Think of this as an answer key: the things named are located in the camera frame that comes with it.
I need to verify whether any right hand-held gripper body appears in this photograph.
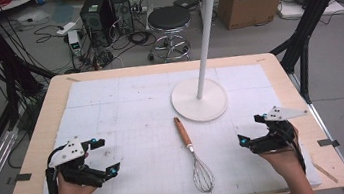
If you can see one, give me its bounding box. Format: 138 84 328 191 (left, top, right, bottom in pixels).
244 101 314 157

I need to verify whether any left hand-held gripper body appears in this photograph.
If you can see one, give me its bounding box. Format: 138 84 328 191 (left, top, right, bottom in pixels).
44 133 106 194

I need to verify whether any wooden handled wire whisk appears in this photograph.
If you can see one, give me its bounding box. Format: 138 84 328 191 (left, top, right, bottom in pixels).
173 113 218 194

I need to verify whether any white hook rack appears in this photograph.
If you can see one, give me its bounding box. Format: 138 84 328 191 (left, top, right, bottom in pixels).
157 0 257 127

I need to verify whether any person's right hand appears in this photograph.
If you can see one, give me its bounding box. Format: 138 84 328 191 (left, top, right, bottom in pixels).
257 142 306 181

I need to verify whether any light wooden table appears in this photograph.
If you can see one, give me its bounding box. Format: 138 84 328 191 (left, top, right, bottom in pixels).
0 38 344 194

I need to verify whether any white grid paper mat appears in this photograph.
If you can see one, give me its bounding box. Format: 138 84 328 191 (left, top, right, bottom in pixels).
20 51 324 194

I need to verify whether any black tape piece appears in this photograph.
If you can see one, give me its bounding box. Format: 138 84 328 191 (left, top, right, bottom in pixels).
5 171 34 186
316 137 341 150

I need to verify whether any thin wooden strip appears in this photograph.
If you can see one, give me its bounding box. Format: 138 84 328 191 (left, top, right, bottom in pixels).
312 158 340 187

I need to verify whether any small device with green display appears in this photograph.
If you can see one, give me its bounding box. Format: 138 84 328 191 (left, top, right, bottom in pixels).
67 28 84 58

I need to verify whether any white power strip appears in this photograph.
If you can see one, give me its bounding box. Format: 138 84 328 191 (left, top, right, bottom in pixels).
54 20 79 37

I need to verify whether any white flat board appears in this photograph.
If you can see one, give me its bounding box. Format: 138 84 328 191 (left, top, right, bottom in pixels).
276 0 344 23

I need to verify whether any large black computer tower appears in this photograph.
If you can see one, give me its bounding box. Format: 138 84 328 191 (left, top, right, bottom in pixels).
78 0 121 51

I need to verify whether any black round stool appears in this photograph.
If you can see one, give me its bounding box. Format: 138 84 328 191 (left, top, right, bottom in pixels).
140 3 198 66

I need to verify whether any slim black computer tower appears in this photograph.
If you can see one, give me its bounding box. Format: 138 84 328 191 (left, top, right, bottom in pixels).
109 0 136 37

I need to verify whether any white round table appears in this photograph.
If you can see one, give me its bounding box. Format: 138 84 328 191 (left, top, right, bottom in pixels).
0 0 42 14

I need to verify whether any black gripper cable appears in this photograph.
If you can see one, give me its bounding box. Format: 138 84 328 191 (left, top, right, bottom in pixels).
288 126 307 177
42 145 74 194

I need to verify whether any coiled black floor cable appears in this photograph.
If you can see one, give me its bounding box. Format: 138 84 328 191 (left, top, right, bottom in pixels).
125 28 154 48

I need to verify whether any black metal stand frame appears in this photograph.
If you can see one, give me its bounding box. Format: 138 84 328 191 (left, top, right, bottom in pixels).
0 0 65 134
262 0 344 108

